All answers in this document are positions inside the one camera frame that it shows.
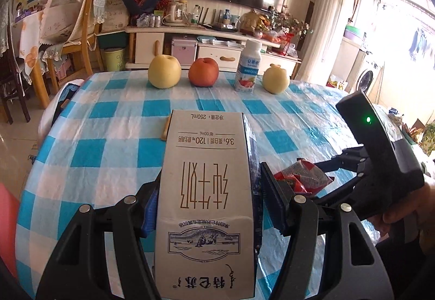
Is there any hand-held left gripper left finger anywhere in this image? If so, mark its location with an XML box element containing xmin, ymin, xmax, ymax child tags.
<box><xmin>36</xmin><ymin>174</ymin><xmax>162</xmax><ymax>300</ymax></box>

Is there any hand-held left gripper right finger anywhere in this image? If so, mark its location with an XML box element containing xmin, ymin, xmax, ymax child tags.
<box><xmin>260</xmin><ymin>161</ymin><xmax>395</xmax><ymax>300</ymax></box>

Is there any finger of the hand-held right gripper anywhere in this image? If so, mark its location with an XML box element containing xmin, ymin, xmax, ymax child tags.
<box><xmin>307</xmin><ymin>174</ymin><xmax>368</xmax><ymax>211</ymax></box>
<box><xmin>314</xmin><ymin>145</ymin><xmax>369</xmax><ymax>173</ymax></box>

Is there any red snack wrapper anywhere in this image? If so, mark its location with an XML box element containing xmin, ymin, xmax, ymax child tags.
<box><xmin>274</xmin><ymin>158</ymin><xmax>335</xmax><ymax>198</ymax></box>

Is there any white milk carton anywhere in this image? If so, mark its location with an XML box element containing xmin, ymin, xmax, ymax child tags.
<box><xmin>154</xmin><ymin>110</ymin><xmax>262</xmax><ymax>299</ymax></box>

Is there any red plastic bucket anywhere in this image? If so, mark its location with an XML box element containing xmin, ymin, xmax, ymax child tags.
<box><xmin>0</xmin><ymin>183</ymin><xmax>19</xmax><ymax>278</ymax></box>

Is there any person's right hand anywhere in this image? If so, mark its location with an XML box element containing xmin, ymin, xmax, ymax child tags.
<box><xmin>369</xmin><ymin>181</ymin><xmax>435</xmax><ymax>256</ymax></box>

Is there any white washing machine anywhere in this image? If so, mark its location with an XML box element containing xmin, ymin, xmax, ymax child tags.
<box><xmin>353</xmin><ymin>52</ymin><xmax>384</xmax><ymax>100</ymax></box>

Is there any tan biscuit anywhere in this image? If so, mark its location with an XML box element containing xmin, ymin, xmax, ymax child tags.
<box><xmin>160</xmin><ymin>115</ymin><xmax>171</xmax><ymax>142</ymax></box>

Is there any blue checkered tablecloth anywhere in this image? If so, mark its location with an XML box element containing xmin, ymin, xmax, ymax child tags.
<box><xmin>15</xmin><ymin>70</ymin><xmax>427</xmax><ymax>300</ymax></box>

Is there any small yellow pear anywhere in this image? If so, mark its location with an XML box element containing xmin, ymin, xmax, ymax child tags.
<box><xmin>262</xmin><ymin>64</ymin><xmax>290</xmax><ymax>94</ymax></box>

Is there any purple plastic basin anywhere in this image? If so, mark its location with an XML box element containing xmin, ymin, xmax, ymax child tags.
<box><xmin>343</xmin><ymin>26</ymin><xmax>367</xmax><ymax>46</ymax></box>

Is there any white yogurt bottle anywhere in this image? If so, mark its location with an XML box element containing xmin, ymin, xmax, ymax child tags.
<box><xmin>234</xmin><ymin>39</ymin><xmax>263</xmax><ymax>93</ymax></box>

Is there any large yellow apple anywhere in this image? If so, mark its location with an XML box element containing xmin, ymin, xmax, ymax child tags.
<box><xmin>148</xmin><ymin>54</ymin><xmax>182</xmax><ymax>89</ymax></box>

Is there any white jacket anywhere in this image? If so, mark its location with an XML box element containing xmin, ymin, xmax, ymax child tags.
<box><xmin>37</xmin><ymin>81</ymin><xmax>84</xmax><ymax>148</ymax></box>

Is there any red apple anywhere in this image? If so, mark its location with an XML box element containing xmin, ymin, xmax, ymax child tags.
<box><xmin>188</xmin><ymin>58</ymin><xmax>219</xmax><ymax>87</ymax></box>

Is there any dried flower arrangement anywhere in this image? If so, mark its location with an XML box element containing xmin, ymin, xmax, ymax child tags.
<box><xmin>265</xmin><ymin>6</ymin><xmax>310</xmax><ymax>37</ymax></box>

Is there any lace covered air conditioner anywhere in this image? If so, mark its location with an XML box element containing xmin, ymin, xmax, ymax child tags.
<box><xmin>311</xmin><ymin>0</ymin><xmax>357</xmax><ymax>83</ymax></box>

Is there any pale green waste bin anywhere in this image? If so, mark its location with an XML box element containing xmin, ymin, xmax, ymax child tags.
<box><xmin>102</xmin><ymin>47</ymin><xmax>128</xmax><ymax>73</ymax></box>

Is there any pink metal case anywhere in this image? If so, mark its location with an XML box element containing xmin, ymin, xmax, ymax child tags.
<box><xmin>171</xmin><ymin>37</ymin><xmax>198</xmax><ymax>66</ymax></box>

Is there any white television cabinet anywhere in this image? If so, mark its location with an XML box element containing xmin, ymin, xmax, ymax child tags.
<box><xmin>125</xmin><ymin>23</ymin><xmax>301</xmax><ymax>80</ymax></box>

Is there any golden ornament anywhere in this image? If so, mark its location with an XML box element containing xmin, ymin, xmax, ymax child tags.
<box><xmin>240</xmin><ymin>11</ymin><xmax>260</xmax><ymax>34</ymax></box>

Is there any dark wooden chair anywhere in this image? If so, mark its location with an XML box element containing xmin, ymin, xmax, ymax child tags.
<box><xmin>0</xmin><ymin>49</ymin><xmax>31</xmax><ymax>124</ymax></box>

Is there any white electric kettle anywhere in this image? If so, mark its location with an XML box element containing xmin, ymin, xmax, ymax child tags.
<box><xmin>165</xmin><ymin>1</ymin><xmax>191</xmax><ymax>27</ymax></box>

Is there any white sack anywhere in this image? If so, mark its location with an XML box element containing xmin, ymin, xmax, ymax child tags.
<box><xmin>102</xmin><ymin>0</ymin><xmax>130</xmax><ymax>33</ymax></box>

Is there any light wooden chair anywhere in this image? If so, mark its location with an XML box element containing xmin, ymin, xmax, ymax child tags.
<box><xmin>32</xmin><ymin>0</ymin><xmax>104</xmax><ymax>108</ymax></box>

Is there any orange print table cover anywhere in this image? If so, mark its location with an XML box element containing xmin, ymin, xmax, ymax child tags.
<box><xmin>18</xmin><ymin>11</ymin><xmax>45</xmax><ymax>85</ymax></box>

